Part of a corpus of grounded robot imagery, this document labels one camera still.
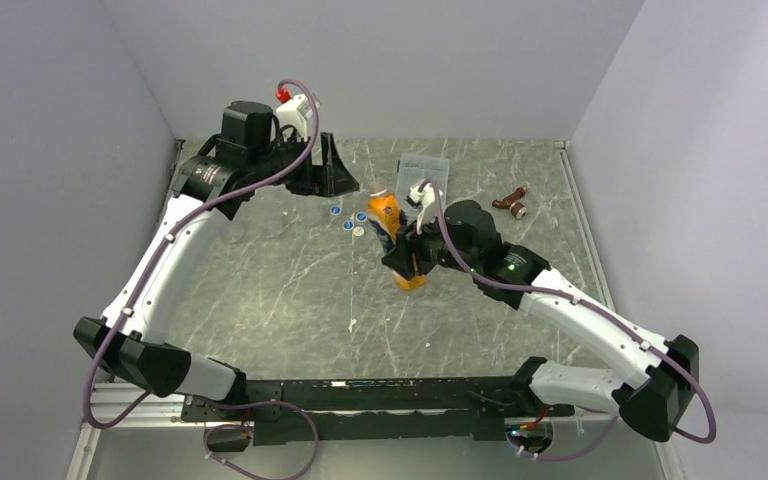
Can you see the brown pipe fitting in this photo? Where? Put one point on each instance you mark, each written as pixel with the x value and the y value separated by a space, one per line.
pixel 512 203

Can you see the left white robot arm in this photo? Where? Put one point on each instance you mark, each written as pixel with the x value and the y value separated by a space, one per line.
pixel 255 142

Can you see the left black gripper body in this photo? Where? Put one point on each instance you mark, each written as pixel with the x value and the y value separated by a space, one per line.
pixel 305 179

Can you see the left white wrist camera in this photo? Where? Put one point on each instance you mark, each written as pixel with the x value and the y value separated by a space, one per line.
pixel 294 115

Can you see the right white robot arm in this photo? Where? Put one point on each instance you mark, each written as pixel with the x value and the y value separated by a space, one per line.
pixel 647 380

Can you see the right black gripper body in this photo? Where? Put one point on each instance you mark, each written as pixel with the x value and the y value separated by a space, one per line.
pixel 433 235

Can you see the clear plastic screw box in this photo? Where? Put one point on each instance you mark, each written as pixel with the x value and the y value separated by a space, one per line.
pixel 414 168

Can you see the orange juice bottle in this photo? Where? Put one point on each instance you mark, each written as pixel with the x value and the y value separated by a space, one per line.
pixel 385 216

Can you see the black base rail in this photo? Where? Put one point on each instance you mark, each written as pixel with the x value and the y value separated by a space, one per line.
pixel 283 411

